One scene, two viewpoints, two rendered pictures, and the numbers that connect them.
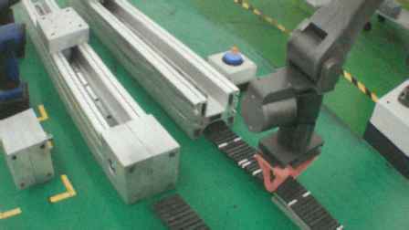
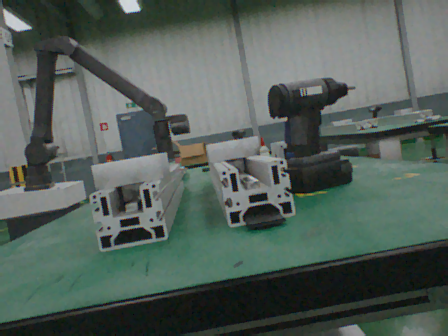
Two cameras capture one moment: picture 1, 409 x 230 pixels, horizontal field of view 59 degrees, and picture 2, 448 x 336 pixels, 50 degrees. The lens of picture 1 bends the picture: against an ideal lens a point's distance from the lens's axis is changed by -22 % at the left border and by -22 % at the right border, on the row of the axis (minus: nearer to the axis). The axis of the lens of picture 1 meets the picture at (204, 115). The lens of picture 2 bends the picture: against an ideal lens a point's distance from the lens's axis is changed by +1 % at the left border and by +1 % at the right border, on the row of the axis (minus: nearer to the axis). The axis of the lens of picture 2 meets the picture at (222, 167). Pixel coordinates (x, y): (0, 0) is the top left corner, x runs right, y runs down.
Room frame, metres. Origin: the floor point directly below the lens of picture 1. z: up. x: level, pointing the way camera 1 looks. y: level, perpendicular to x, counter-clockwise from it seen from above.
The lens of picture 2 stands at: (1.76, 1.01, 0.90)
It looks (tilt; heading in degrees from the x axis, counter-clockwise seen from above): 3 degrees down; 217
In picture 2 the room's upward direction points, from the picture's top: 10 degrees counter-clockwise
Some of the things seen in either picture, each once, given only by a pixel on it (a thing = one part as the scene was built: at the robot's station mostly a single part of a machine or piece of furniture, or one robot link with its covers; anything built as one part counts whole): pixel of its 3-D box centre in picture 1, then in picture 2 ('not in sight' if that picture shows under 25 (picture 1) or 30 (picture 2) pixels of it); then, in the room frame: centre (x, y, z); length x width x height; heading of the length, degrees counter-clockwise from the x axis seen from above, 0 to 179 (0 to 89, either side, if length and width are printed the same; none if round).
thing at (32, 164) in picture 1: (29, 148); (286, 157); (0.50, 0.31, 0.83); 0.11 x 0.10 x 0.10; 131
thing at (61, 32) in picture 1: (60, 33); (232, 155); (0.87, 0.38, 0.87); 0.16 x 0.11 x 0.07; 39
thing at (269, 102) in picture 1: (289, 86); (171, 118); (0.50, -0.11, 1.02); 0.12 x 0.09 x 0.12; 123
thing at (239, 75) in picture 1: (227, 72); not in sight; (0.85, -0.04, 0.81); 0.10 x 0.08 x 0.06; 129
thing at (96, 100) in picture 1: (60, 49); (235, 176); (0.87, 0.38, 0.82); 0.80 x 0.10 x 0.09; 39
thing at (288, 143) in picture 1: (296, 130); (164, 147); (0.53, -0.14, 0.92); 0.10 x 0.07 x 0.07; 130
